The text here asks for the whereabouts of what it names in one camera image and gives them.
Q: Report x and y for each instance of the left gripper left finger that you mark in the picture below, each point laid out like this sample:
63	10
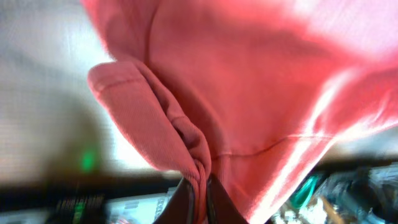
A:
181	206

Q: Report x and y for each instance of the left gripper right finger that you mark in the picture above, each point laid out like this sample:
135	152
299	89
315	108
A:
220	208

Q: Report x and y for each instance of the red orange t-shirt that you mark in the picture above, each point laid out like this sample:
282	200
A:
254	92

